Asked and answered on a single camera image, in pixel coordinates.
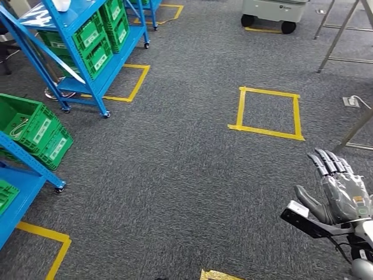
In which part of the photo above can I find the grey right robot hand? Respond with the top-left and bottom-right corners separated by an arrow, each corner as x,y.
295,148 -> 373,226

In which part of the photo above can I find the blue metal shelf rack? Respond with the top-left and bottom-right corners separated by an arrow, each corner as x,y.
124,0 -> 163,31
0,131 -> 66,250
0,0 -> 151,119

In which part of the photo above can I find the white plastic part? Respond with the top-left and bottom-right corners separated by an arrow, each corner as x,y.
52,0 -> 72,13

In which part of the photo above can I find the stainless steel table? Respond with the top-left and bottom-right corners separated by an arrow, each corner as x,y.
313,0 -> 373,153

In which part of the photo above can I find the white wheeled mobile robot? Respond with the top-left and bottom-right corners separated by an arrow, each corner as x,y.
240,0 -> 310,35

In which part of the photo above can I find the green plastic crate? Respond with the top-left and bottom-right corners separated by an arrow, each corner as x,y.
99,0 -> 126,32
36,125 -> 74,172
0,93 -> 62,156
38,30 -> 74,59
107,15 -> 130,54
0,179 -> 20,216
57,55 -> 81,79
72,10 -> 105,59
83,36 -> 114,81

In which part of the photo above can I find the black office chair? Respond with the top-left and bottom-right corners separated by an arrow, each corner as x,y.
0,21 -> 22,76

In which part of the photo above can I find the chrome stanchion post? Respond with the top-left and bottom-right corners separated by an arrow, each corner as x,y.
17,23 -> 86,102

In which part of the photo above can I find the white cable bundle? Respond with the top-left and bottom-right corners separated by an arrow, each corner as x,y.
9,117 -> 30,139

